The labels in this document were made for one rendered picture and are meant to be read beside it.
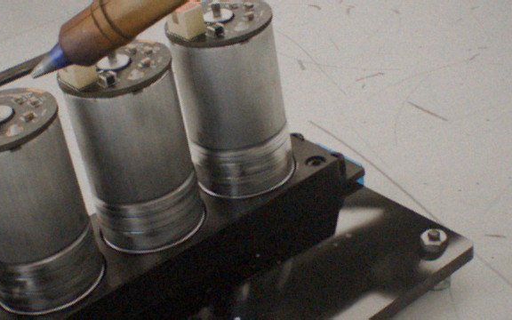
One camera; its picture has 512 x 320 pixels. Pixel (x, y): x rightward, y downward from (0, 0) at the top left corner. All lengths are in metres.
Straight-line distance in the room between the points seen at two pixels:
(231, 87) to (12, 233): 0.06
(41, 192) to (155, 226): 0.03
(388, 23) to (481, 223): 0.13
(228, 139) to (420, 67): 0.12
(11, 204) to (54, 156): 0.01
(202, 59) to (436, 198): 0.08
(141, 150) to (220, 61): 0.03
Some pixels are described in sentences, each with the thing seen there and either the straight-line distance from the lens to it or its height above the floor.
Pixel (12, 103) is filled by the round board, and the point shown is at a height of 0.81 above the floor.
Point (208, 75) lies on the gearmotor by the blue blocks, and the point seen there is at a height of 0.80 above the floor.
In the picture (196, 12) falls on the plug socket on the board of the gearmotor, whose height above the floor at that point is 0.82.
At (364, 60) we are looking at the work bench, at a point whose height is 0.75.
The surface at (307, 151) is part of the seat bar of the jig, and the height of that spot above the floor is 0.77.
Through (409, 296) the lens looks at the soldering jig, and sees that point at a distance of 0.21.
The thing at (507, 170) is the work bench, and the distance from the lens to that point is 0.26.
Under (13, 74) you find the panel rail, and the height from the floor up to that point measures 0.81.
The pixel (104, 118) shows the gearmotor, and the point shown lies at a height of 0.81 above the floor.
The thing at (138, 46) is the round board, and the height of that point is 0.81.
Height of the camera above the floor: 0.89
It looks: 32 degrees down
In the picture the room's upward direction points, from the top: 10 degrees counter-clockwise
